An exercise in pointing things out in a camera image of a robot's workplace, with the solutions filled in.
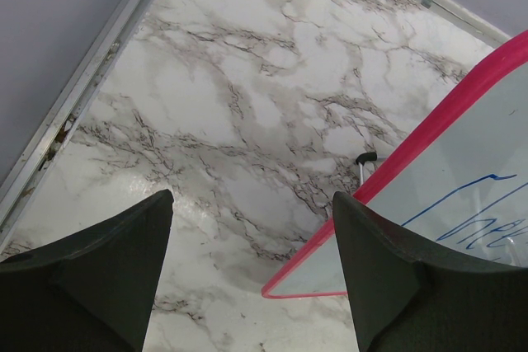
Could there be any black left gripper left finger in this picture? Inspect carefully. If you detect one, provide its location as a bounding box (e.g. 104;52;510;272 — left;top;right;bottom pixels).
1;190;173;351

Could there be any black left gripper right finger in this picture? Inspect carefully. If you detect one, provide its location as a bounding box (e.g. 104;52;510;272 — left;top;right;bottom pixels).
332;192;527;351

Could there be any pink framed whiteboard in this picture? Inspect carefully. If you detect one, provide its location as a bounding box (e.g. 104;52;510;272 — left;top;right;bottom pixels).
262;30;528;299

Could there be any aluminium table edge frame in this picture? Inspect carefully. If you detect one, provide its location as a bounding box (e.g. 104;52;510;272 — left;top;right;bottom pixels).
1;0;527;217

